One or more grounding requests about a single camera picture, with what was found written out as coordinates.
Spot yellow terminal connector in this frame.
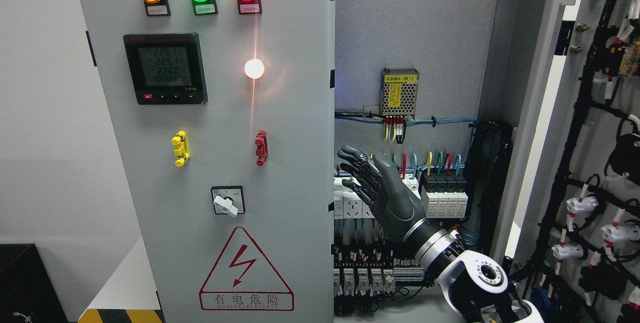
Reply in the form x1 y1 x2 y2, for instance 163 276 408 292
171 130 190 168

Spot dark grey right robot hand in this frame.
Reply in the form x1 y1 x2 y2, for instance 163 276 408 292
337 145 425 243

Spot black white surge protector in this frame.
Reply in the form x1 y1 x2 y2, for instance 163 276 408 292
420 173 469 221

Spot black wrapped cable loom right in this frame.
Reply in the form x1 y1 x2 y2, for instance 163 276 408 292
470 120 516 259

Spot white glowing indicator lamp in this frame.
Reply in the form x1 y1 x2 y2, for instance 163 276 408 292
244 58 265 80

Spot black relay terminal row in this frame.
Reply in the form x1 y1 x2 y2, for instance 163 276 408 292
331 239 425 297

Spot red terminal connector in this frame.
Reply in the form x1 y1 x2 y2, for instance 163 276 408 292
254 129 269 167

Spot black digital power meter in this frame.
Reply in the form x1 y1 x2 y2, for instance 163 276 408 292
123 32 208 105

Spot metal mesh power supply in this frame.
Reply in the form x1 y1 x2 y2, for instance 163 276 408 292
379 67 419 116

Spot red triangle warning sticker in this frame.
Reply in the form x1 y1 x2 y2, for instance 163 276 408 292
199 226 295 311

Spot grey cabinet door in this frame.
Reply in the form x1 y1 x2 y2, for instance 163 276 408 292
80 0 335 323
490 0 639 323

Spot white rotary selector switch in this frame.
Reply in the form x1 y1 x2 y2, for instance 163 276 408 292
210 185 246 218

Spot white socket breaker row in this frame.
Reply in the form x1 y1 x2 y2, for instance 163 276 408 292
333 175 422 221

